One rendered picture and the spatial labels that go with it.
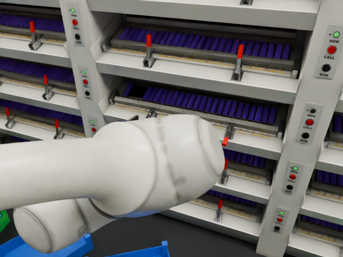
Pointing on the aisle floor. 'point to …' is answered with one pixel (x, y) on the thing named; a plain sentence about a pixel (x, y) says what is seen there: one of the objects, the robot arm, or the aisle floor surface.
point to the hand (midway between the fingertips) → (159, 126)
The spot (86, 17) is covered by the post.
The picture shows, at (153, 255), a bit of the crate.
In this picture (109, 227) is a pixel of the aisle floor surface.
